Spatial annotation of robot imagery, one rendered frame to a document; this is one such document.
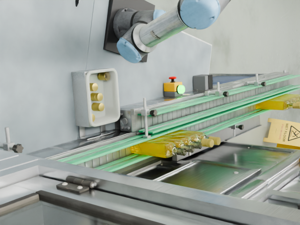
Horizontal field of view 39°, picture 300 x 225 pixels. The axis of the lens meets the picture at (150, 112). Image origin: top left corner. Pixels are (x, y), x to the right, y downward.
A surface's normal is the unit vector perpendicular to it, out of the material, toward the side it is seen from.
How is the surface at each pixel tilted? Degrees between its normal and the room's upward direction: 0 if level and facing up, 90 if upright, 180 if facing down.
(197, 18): 86
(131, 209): 90
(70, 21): 0
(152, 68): 0
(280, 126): 79
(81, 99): 90
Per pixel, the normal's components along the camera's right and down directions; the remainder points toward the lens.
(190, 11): -0.44, 0.65
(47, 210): -0.06, -0.99
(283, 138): -0.36, -0.37
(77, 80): -0.62, 0.16
